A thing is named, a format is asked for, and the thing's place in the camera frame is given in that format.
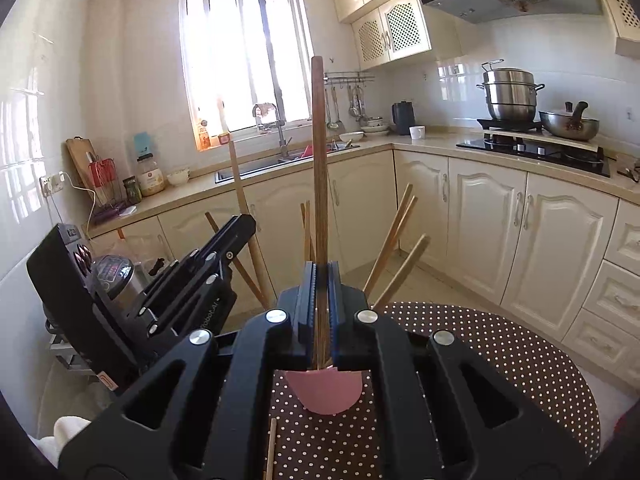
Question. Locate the black gas stove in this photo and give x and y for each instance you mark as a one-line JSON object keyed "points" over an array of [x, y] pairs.
{"points": [[530, 152]]}

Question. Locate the red item in sink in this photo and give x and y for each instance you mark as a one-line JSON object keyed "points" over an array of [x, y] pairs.
{"points": [[307, 151]]}

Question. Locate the red utensil rack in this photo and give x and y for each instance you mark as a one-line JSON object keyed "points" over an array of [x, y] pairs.
{"points": [[105, 180]]}

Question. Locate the hanging metal utensils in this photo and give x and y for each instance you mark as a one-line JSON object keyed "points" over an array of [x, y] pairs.
{"points": [[357, 105]]}

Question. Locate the small white patterned bowl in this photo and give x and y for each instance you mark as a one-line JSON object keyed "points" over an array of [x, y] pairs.
{"points": [[178, 176]]}

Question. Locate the pink cup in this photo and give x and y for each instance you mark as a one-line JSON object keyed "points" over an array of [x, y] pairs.
{"points": [[325, 390]]}

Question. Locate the orange bottle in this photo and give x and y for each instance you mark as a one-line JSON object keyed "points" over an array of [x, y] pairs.
{"points": [[203, 137]]}

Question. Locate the small red jar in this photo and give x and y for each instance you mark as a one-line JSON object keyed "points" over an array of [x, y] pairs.
{"points": [[223, 137]]}

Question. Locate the dark wooden chopstick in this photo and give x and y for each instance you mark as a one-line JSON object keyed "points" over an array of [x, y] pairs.
{"points": [[318, 160]]}

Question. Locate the wooden cutting board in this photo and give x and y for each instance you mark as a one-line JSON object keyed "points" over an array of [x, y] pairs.
{"points": [[80, 160]]}

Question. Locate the white mug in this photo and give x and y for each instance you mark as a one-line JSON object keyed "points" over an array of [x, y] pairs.
{"points": [[417, 132]]}

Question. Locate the large beige jar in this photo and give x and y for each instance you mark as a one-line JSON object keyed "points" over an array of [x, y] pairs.
{"points": [[151, 177]]}

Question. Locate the metal utensil rail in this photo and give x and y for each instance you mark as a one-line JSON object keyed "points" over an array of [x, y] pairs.
{"points": [[350, 77]]}

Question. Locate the light blue packet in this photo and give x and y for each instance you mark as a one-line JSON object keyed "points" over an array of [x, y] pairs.
{"points": [[142, 145]]}

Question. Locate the steel kitchen sink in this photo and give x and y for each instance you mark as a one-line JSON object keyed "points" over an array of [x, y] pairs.
{"points": [[260, 167]]}

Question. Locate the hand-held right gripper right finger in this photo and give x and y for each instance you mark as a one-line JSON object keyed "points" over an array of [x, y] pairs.
{"points": [[336, 310]]}

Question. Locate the large lattice door cabinet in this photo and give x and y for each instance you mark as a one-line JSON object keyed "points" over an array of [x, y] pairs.
{"points": [[620, 5]]}

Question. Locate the steel steamer pot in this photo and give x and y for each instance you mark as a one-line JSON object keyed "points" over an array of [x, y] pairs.
{"points": [[510, 92]]}

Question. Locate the steel wok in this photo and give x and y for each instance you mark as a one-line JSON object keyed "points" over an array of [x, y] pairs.
{"points": [[567, 127]]}

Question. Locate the purple flat item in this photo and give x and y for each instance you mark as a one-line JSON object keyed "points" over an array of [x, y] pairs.
{"points": [[112, 212]]}

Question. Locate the slim wooden chopstick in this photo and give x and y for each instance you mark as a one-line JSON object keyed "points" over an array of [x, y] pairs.
{"points": [[212, 222], [405, 265], [239, 185], [409, 211], [392, 230], [311, 230], [271, 450], [303, 230]]}

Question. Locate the rice cooker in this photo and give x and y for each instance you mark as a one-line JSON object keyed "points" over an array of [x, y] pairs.
{"points": [[117, 275]]}

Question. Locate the kitchen window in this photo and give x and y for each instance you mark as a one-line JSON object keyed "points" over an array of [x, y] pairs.
{"points": [[240, 55]]}

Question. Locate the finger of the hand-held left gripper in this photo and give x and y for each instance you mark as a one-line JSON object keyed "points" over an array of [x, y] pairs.
{"points": [[200, 267], [235, 232]]}

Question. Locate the dark electric kettle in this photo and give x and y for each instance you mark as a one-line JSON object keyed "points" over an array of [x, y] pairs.
{"points": [[403, 119]]}

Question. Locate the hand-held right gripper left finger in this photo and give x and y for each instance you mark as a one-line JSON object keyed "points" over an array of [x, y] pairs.
{"points": [[306, 310]]}

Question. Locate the white wall outlet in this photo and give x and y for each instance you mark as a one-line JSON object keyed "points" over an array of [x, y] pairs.
{"points": [[50, 184]]}

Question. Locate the small lattice door cabinet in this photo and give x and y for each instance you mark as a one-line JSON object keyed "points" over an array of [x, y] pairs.
{"points": [[395, 30]]}

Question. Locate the brown polka dot tablecloth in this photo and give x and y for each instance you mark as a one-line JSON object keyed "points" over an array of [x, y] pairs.
{"points": [[475, 360]]}

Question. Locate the cream lower kitchen cabinets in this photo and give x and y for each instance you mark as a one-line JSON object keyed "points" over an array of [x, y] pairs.
{"points": [[500, 230]]}

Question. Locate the steel kitchen faucet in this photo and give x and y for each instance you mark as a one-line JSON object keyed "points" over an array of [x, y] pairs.
{"points": [[280, 130]]}

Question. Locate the hanging metal ladle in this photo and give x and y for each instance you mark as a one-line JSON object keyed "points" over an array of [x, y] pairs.
{"points": [[332, 110]]}

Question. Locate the dark glass jar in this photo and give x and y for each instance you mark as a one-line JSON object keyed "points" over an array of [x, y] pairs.
{"points": [[131, 191]]}

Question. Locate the stack of white dishes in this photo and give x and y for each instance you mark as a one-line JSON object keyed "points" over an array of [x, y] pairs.
{"points": [[375, 127]]}

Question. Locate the white cloth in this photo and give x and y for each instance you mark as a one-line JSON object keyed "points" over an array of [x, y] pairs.
{"points": [[67, 437]]}

